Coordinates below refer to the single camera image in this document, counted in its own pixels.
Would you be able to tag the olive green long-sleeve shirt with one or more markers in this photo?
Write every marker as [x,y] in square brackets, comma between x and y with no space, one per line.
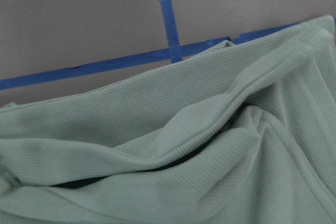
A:
[235,134]

